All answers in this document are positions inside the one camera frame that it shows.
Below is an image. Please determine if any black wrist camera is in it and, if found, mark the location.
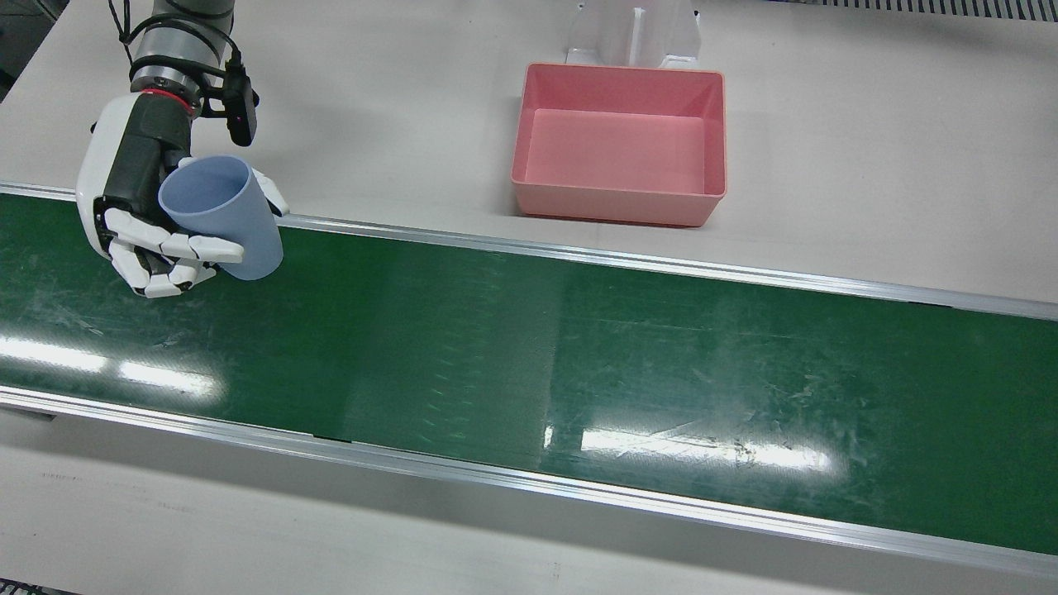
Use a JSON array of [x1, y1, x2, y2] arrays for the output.
[[219, 64, 259, 148]]

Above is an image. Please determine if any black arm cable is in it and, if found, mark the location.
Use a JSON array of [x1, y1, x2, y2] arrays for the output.
[[106, 0, 245, 83]]

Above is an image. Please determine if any light blue plastic cup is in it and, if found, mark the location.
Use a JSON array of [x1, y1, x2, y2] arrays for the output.
[[158, 155, 284, 282]]

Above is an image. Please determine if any white plastic stand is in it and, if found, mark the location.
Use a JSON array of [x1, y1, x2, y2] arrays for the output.
[[565, 0, 703, 69]]

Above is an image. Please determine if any green conveyor belt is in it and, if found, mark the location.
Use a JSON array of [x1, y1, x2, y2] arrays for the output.
[[0, 183, 1058, 578]]

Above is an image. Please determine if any black and white right hand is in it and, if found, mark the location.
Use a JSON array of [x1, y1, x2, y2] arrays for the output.
[[75, 92, 291, 299]]

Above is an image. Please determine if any pink plastic box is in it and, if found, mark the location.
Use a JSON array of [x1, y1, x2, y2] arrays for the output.
[[510, 62, 728, 228]]

